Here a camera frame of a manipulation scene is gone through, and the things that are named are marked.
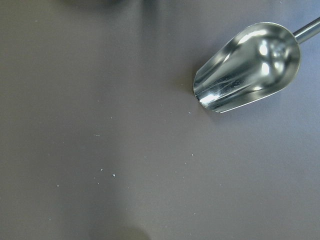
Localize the metal scoop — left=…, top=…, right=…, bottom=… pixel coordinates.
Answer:
left=193, top=18, right=320, bottom=113

